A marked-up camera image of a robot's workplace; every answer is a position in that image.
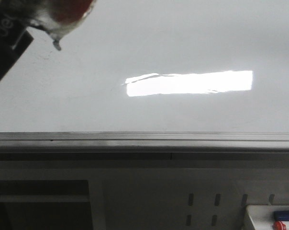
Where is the white marker tray box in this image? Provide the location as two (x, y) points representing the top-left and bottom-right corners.
(241, 205), (289, 230)

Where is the white whiteboard with aluminium frame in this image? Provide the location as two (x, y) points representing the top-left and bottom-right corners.
(0, 0), (289, 149)

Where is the red capped marker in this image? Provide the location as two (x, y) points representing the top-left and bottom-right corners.
(273, 221), (289, 230)

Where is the white perforated metal panel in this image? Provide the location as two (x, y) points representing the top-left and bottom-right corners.
(0, 153), (289, 230)

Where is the white whiteboard marker with tape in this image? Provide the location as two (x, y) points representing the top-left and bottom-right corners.
(22, 0), (96, 51)

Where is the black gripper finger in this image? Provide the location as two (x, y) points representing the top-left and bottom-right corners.
(0, 0), (33, 81)

